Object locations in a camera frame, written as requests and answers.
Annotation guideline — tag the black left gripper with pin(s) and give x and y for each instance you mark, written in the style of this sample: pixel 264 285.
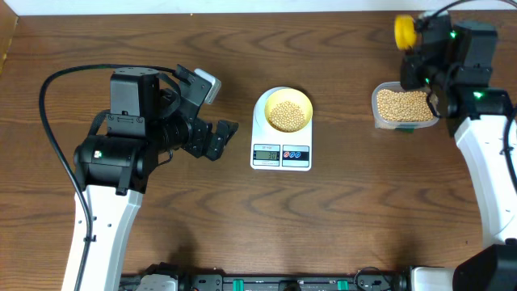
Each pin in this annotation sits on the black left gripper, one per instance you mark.
pixel 224 128

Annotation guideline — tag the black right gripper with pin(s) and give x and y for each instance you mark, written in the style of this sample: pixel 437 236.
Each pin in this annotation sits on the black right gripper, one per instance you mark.
pixel 409 65

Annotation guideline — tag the yellow plastic measuring scoop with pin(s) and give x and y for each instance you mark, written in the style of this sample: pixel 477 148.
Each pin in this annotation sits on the yellow plastic measuring scoop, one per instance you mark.
pixel 404 32

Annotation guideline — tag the pale yellow bowl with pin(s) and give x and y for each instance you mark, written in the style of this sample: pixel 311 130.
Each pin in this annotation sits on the pale yellow bowl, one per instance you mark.
pixel 293 95

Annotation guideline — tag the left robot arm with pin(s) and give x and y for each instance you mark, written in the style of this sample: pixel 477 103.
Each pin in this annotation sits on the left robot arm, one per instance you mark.
pixel 151 113

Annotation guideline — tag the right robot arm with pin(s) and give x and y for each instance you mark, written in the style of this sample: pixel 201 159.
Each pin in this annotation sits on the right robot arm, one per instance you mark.
pixel 454 60

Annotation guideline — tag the white digital kitchen scale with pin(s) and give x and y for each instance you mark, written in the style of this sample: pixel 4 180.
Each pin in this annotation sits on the white digital kitchen scale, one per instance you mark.
pixel 274 150

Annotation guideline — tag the soybeans in bowl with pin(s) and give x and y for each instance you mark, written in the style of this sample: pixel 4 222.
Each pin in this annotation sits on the soybeans in bowl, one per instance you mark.
pixel 287 117

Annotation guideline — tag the clear plastic container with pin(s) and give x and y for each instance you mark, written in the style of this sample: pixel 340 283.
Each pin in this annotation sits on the clear plastic container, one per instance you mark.
pixel 381 123

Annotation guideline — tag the soybeans pile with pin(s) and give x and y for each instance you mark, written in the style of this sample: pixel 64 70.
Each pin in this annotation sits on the soybeans pile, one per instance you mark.
pixel 403 106

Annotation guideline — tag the green tape label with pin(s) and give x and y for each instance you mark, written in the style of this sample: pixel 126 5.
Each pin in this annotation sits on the green tape label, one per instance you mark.
pixel 405 130

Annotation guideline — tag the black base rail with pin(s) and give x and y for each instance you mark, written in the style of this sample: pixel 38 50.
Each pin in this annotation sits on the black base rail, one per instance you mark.
pixel 169 277

